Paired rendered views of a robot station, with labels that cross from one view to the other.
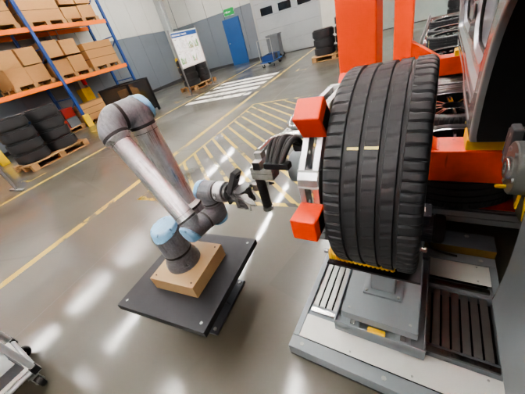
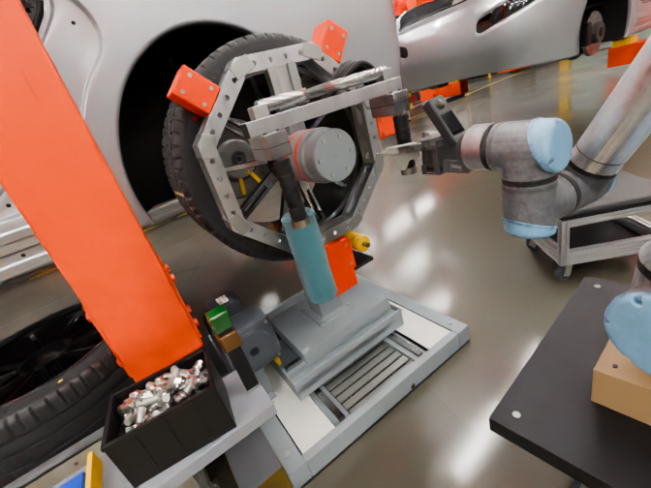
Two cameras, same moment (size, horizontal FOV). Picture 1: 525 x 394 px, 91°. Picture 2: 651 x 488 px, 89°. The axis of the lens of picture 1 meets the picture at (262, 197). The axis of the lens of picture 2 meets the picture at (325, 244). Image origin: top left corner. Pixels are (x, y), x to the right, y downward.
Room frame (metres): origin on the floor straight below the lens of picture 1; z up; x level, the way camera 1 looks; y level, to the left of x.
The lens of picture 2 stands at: (1.72, 0.11, 0.99)
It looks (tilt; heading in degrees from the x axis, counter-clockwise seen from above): 23 degrees down; 205
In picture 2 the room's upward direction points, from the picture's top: 17 degrees counter-clockwise
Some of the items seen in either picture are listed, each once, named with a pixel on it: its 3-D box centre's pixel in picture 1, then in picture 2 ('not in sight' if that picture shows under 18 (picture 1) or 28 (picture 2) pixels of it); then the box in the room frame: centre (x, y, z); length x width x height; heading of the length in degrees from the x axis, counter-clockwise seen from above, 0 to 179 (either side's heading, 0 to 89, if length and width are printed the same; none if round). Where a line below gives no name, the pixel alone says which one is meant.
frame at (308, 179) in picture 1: (337, 166); (301, 156); (0.83, -0.30, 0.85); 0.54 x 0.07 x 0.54; 142
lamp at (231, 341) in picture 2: not in sight; (228, 338); (1.29, -0.37, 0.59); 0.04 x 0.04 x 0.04; 52
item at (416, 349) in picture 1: (384, 291); (327, 330); (0.74, -0.45, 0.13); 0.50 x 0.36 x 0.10; 142
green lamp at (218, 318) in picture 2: not in sight; (219, 320); (1.29, -0.37, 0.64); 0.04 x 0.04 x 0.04; 52
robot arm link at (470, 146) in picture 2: (223, 191); (482, 146); (0.97, 0.16, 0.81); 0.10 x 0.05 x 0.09; 142
